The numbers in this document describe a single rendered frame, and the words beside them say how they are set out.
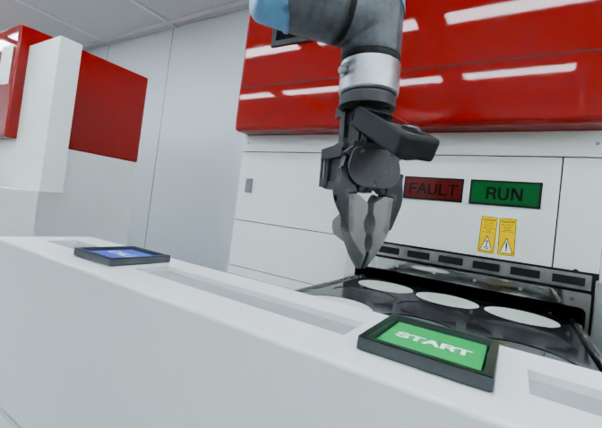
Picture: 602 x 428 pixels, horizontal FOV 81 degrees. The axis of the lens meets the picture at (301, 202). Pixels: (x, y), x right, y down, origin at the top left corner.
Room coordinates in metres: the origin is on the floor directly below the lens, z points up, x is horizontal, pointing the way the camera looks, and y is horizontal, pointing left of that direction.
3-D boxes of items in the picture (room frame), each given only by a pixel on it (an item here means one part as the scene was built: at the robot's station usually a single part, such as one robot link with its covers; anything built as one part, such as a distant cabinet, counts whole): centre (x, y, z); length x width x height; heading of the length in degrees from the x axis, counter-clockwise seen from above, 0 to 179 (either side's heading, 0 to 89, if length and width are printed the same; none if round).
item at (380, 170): (0.45, -0.07, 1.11); 0.09 x 0.08 x 0.12; 22
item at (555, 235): (0.80, -0.17, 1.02); 0.81 x 0.03 x 0.40; 58
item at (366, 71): (0.44, -0.06, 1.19); 0.08 x 0.08 x 0.05
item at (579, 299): (0.70, -0.31, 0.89); 0.44 x 0.02 x 0.10; 58
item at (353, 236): (0.44, -0.06, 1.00); 0.06 x 0.03 x 0.09; 22
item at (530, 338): (0.51, -0.21, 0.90); 0.34 x 0.34 x 0.01; 58
